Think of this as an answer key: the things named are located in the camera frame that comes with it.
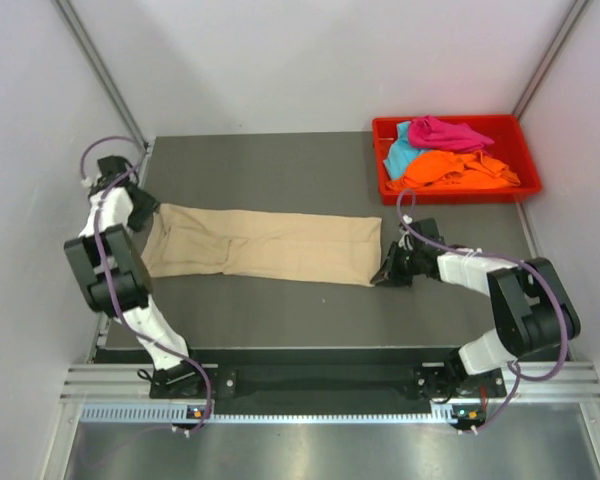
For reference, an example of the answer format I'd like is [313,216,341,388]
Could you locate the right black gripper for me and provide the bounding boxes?
[372,241,424,288]

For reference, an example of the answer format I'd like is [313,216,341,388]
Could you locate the beige t shirt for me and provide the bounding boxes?
[141,204,382,287]

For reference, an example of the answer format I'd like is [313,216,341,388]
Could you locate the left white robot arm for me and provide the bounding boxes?
[63,156,210,399]

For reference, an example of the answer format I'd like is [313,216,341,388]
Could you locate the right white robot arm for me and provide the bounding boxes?
[370,216,581,403]

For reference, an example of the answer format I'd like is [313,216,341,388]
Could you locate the orange t shirt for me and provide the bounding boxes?
[386,150,521,193]

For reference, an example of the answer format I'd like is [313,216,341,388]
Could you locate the light blue t shirt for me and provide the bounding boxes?
[383,121,427,180]

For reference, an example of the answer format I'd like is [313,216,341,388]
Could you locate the pink t shirt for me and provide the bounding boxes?
[407,116,495,153]

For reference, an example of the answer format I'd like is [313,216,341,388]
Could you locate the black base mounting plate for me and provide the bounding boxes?
[149,344,506,416]

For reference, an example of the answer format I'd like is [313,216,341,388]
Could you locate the red plastic bin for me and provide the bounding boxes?
[371,114,542,205]

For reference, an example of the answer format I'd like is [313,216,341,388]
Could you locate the aluminium front rail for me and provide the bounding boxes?
[60,362,600,427]

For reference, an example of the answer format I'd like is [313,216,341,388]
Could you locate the left aluminium corner post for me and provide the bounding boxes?
[51,0,149,150]

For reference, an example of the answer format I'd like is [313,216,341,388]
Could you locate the aluminium corner post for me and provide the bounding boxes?
[51,0,149,150]
[512,0,593,122]

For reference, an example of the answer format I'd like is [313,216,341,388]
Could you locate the right aluminium corner post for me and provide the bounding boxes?
[512,0,593,122]

